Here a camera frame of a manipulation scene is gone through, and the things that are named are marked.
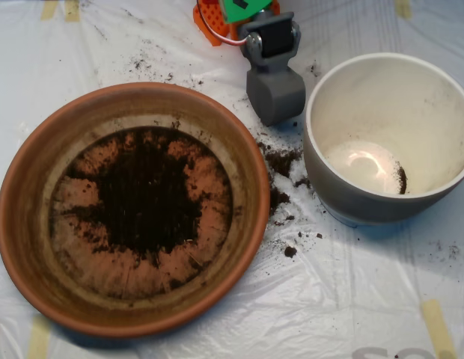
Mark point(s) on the dark soil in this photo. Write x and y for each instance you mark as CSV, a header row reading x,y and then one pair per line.
x,y
142,209
401,179

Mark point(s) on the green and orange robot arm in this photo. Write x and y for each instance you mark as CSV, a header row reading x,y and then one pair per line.
x,y
213,18

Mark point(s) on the spilled soil pile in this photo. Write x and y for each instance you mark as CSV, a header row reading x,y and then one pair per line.
x,y
280,159

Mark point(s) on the white ceramic pot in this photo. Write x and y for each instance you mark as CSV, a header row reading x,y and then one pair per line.
x,y
366,209

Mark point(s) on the dark brown crumb chunk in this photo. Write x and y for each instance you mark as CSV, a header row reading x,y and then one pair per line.
x,y
290,252

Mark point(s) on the terracotta saucer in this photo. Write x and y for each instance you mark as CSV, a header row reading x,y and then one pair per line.
x,y
134,325

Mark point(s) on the beige masking tape strip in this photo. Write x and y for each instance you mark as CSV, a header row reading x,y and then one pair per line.
x,y
48,9
403,7
438,329
72,10
38,340

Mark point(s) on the clear plastic sheet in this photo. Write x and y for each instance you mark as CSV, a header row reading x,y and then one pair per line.
x,y
329,299

